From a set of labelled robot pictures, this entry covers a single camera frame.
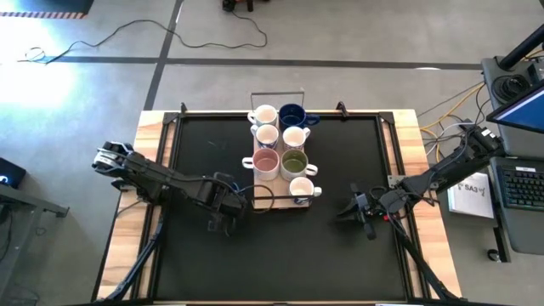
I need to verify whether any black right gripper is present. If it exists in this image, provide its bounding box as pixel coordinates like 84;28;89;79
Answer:
338;182;388;242

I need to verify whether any blue white patterned mug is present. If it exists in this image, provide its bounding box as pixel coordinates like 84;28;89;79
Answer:
288;176;323;206
250;123;281;150

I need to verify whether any white mug green interior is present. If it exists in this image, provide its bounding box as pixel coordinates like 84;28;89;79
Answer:
280;148;319;183

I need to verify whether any plain white mug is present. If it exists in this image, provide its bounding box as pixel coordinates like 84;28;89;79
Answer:
246;104;280;128

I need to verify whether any gray metal stand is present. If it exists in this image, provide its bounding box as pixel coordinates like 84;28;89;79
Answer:
0;182;71;298

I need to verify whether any red white lattice mug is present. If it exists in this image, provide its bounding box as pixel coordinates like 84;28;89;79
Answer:
281;125;312;151

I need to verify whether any white printed manual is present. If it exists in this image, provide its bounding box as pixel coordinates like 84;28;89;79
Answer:
446;171;496;220

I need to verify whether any blue screen computer monitor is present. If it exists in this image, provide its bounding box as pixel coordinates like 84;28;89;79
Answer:
485;79;544;135

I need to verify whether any yellow cable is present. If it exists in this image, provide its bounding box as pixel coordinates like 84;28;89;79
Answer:
418;82;486;165

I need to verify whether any black diagonal frame strut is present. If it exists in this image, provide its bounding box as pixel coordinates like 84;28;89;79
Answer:
101;207;167;303
393;214;462;303

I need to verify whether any dark blue ceramic mug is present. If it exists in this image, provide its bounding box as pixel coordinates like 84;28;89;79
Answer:
278;103;321;130

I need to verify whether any black keyboard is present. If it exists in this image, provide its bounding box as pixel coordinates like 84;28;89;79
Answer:
496;163;544;213

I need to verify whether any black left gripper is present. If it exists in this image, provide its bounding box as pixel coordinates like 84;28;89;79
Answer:
202;171;249;238

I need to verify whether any black metal post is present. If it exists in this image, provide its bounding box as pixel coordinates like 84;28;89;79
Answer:
497;24;544;71

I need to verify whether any black box blue light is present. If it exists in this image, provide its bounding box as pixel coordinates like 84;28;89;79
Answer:
0;156;27;190

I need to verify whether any black cable coil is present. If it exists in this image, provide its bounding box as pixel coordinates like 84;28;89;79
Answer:
491;73;531;102

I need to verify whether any black floor cable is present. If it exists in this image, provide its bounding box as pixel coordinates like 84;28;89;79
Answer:
19;10;269;65

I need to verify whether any white mug pink interior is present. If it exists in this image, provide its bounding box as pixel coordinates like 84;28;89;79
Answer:
241;147;281;183

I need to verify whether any black mat striped edge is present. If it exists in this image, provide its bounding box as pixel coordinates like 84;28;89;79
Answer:
0;0;95;20

